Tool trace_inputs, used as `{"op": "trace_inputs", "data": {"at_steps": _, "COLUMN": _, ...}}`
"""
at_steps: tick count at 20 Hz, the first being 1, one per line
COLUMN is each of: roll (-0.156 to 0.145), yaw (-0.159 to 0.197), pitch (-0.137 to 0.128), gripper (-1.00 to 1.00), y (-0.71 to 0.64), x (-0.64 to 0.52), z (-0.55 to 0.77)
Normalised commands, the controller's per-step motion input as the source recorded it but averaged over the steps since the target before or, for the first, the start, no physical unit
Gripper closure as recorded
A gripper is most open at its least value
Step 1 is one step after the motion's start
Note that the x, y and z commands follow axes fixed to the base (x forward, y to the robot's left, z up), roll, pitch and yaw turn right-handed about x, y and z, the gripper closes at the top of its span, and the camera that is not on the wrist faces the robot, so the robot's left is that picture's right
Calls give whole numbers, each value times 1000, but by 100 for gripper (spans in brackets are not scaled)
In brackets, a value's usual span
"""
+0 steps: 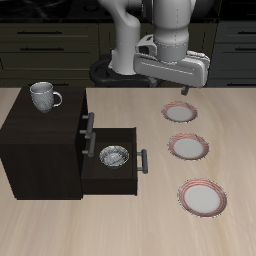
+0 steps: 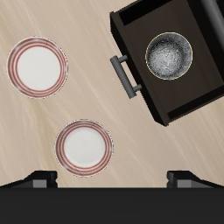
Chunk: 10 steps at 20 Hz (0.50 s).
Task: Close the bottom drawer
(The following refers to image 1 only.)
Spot black kitchen counter top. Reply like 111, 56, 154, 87
0, 0, 256, 24

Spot grey patterned mug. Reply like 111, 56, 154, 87
29, 81, 64, 114

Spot grey patterned bowl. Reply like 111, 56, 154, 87
98, 145, 130, 170

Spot dark wooden cabinet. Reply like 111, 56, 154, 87
0, 85, 90, 201

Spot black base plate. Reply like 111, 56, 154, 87
88, 54, 162, 89

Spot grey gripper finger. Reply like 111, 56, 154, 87
180, 85, 192, 96
148, 76, 159, 88

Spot medium red rimmed white plate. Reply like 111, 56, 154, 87
167, 132, 210, 162

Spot dark wooden drawer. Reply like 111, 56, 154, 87
80, 126, 149, 197

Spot dark olive kitchen cupboards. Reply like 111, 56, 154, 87
0, 21, 116, 89

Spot dark grey kitchen cupboard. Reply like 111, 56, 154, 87
206, 20, 256, 89

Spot small red rimmed white plate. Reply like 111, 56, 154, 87
161, 100, 199, 124

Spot grey drawer handle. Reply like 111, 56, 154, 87
81, 131, 97, 158
79, 111, 96, 140

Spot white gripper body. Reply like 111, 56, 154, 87
132, 49, 211, 89

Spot large red rimmed white plate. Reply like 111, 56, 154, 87
177, 178, 229, 219

